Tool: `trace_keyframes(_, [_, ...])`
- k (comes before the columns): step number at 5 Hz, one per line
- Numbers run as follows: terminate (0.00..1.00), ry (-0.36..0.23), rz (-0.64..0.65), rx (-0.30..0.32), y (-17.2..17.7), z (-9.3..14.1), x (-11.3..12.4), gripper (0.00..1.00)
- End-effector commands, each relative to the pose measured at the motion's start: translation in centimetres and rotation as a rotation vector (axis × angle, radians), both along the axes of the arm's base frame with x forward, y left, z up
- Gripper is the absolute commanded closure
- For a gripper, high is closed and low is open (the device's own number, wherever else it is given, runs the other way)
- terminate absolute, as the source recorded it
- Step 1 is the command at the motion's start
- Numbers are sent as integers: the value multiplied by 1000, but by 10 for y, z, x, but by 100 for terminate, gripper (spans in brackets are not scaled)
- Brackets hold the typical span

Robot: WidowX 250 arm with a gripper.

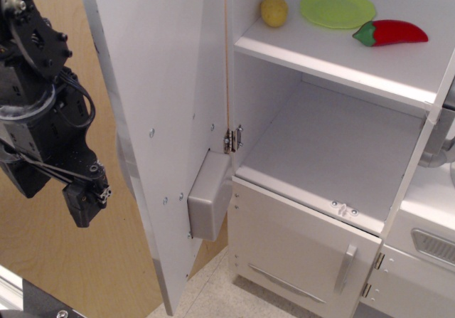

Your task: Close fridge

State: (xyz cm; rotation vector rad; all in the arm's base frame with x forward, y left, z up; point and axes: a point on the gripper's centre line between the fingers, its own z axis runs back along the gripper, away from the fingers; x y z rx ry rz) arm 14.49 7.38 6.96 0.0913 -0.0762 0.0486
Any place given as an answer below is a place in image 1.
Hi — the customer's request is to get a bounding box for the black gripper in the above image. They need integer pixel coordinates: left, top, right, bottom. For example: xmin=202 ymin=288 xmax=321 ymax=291
xmin=1 ymin=117 xmax=112 ymax=228

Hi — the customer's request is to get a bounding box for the white fridge door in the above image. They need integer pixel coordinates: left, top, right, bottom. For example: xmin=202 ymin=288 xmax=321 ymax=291
xmin=82 ymin=0 xmax=228 ymax=315

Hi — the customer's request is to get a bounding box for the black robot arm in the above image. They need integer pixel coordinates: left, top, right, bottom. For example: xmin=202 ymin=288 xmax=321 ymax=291
xmin=1 ymin=0 xmax=112 ymax=228

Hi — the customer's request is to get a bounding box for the white toy fridge cabinet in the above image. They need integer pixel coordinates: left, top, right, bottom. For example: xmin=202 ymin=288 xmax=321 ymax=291
xmin=198 ymin=0 xmax=455 ymax=318

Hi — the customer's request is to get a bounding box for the plywood board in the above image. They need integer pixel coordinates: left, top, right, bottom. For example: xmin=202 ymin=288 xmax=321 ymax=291
xmin=0 ymin=0 xmax=228 ymax=318

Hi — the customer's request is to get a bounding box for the grey dispenser box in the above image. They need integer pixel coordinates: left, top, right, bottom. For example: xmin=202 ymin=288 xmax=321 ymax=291
xmin=187 ymin=150 xmax=232 ymax=241

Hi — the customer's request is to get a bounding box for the metal door hinge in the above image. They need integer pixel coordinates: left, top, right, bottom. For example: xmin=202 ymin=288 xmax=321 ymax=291
xmin=223 ymin=124 xmax=243 ymax=154

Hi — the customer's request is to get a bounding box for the white lower freezer door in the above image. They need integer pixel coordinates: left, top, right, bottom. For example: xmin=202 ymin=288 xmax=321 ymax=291
xmin=227 ymin=177 xmax=381 ymax=317

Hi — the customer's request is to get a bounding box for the white door latch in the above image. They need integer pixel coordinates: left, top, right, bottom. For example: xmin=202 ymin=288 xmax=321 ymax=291
xmin=330 ymin=201 xmax=359 ymax=218

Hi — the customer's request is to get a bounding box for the yellow toy potato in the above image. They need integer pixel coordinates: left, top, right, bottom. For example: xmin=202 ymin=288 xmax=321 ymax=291
xmin=260 ymin=0 xmax=289 ymax=28

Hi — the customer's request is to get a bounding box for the brass oven hinge lower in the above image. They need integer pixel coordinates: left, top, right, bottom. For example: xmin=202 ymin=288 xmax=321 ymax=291
xmin=362 ymin=283 xmax=371 ymax=297

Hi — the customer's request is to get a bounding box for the brass oven hinge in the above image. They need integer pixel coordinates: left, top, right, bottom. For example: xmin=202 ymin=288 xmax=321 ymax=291
xmin=374 ymin=253 xmax=385 ymax=270
xmin=362 ymin=283 xmax=371 ymax=297

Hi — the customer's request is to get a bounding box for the brass oven hinge upper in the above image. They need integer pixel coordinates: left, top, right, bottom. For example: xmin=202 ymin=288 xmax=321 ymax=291
xmin=374 ymin=253 xmax=385 ymax=270

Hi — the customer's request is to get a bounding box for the green plastic plate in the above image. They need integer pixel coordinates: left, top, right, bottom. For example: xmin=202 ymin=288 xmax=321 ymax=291
xmin=299 ymin=0 xmax=376 ymax=29

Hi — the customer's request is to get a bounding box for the white toy oven unit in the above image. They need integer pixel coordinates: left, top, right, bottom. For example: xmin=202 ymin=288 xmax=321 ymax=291
xmin=360 ymin=167 xmax=454 ymax=317

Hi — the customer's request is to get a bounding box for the red toy chili pepper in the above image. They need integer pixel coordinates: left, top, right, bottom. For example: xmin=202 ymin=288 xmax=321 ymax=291
xmin=353 ymin=20 xmax=429 ymax=47

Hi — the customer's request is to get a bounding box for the grey oven vent panel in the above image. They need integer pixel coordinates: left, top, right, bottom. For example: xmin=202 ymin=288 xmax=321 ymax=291
xmin=411 ymin=228 xmax=455 ymax=265

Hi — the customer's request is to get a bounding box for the grey faucet pipe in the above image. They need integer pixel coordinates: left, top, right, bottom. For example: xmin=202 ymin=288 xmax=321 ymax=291
xmin=419 ymin=81 xmax=454 ymax=168

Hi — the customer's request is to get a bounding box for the black metal base plate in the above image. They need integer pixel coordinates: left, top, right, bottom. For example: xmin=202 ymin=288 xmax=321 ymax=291
xmin=1 ymin=265 xmax=85 ymax=318

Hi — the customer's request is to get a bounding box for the silver lower door handle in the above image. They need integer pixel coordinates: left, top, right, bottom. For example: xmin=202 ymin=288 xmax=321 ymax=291
xmin=333 ymin=245 xmax=357 ymax=294

